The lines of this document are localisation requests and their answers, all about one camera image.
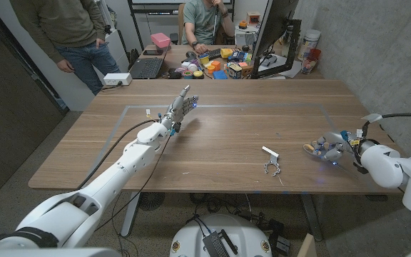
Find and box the black floor cable tangle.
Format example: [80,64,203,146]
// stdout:
[188,192,285,235]

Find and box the pink plastic box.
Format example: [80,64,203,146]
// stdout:
[150,32,172,49]

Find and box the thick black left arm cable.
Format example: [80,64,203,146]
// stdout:
[76,119,158,191]

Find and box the white cabinet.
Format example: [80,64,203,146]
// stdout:
[93,0,131,74]

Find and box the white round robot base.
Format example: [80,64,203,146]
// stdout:
[169,213,273,257]

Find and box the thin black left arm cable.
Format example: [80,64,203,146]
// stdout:
[93,132,173,232]

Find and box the black laptop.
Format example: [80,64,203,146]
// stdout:
[128,45,170,80]

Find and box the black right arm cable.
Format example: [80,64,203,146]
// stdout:
[360,112,411,143]

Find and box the black keyboard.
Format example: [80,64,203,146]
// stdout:
[198,48,224,61]

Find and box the white desktop appliance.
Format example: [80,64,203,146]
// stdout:
[234,26,260,47]

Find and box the white power strip box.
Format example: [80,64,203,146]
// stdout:
[103,72,133,86]

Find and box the metal claw gear bracket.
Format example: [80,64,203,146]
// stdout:
[261,145,282,177]

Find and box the dark door panel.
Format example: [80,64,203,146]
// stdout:
[0,0,69,196]

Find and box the person in olive sweater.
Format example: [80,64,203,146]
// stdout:
[9,0,123,96]

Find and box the colourful printed carton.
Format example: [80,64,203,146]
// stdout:
[225,62,244,80]

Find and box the black monitor stand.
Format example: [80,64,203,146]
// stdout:
[250,18,303,80]

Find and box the white lidded canister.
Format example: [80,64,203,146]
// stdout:
[297,29,322,61]

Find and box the right wrist cable tag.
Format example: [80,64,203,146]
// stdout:
[360,113,384,124]

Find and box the black computer monitor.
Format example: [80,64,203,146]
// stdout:
[250,0,301,71]

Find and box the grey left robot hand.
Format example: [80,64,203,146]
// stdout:
[161,84,200,132]

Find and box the round black floor fan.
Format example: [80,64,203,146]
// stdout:
[137,191,166,212]

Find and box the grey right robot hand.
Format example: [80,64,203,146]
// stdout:
[310,131,366,167]

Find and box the grey table leg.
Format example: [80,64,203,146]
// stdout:
[300,194,324,242]
[120,191,142,238]

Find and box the person in green t-shirt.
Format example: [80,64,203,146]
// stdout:
[182,0,236,54]

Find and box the black box with antenna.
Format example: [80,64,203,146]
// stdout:
[202,229,239,257]

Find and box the orange cup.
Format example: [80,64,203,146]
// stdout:
[206,60,222,75]

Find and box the light wooden block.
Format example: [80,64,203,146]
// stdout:
[295,233,318,257]

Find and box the black power adapter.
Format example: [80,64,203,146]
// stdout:
[268,234,292,256]

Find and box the black shelf frame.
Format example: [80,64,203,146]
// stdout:
[126,0,235,51]

